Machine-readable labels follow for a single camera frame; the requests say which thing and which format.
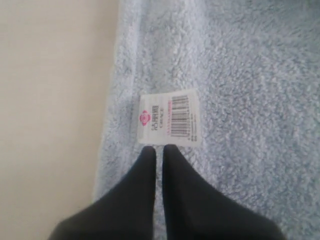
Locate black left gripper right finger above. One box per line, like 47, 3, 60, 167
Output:
162, 144, 285, 240

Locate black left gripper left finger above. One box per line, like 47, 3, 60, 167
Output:
49, 146, 157, 240

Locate light blue fleece towel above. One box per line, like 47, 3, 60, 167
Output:
94, 0, 320, 240

